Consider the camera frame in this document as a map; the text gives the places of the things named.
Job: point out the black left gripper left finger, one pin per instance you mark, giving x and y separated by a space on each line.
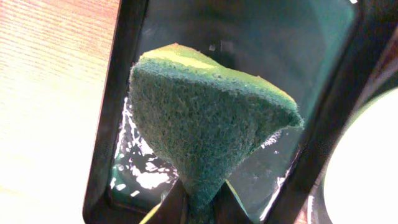
172 210

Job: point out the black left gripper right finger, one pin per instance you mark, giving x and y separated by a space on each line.
227 207

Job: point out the green scouring sponge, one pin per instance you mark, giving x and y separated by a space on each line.
204 118

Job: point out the white plate with green stain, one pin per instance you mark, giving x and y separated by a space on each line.
360 185

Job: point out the black rectangular water tray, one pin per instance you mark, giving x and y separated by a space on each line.
321 53

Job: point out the round black tray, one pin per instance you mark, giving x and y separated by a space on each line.
384 79

